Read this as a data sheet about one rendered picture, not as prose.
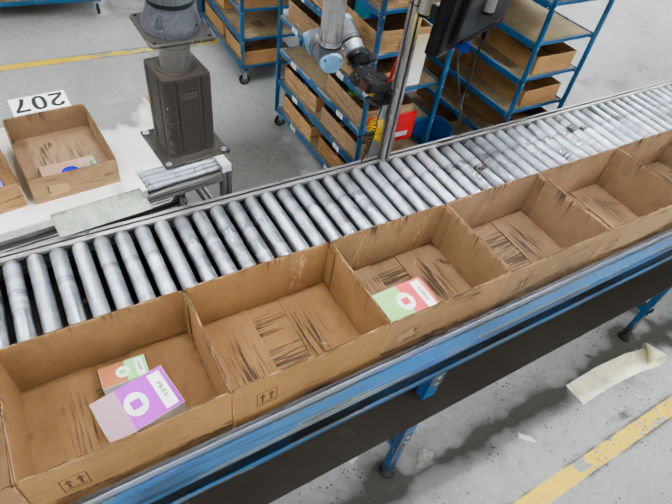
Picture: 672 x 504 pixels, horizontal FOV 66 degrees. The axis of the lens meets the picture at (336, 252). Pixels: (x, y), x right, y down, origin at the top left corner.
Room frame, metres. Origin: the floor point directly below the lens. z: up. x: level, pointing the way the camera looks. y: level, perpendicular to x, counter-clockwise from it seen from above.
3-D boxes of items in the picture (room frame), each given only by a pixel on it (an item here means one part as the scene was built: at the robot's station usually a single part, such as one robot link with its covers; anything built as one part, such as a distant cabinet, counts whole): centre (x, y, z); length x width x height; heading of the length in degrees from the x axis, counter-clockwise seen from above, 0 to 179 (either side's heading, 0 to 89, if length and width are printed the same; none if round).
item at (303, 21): (2.91, 0.26, 0.79); 0.40 x 0.30 x 0.10; 38
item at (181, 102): (1.65, 0.66, 0.91); 0.26 x 0.26 x 0.33; 42
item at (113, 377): (0.56, 0.42, 0.91); 0.10 x 0.06 x 0.05; 126
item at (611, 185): (1.43, -0.85, 0.96); 0.39 x 0.29 x 0.17; 127
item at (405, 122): (1.86, -0.16, 0.85); 0.16 x 0.01 x 0.13; 127
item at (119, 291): (0.90, 0.61, 0.72); 0.52 x 0.05 x 0.05; 37
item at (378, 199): (1.49, -0.17, 0.72); 0.52 x 0.05 x 0.05; 37
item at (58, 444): (0.49, 0.40, 0.96); 0.39 x 0.29 x 0.17; 127
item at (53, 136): (1.42, 1.03, 0.80); 0.38 x 0.28 x 0.10; 41
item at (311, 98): (2.93, 0.27, 0.39); 0.40 x 0.30 x 0.10; 37
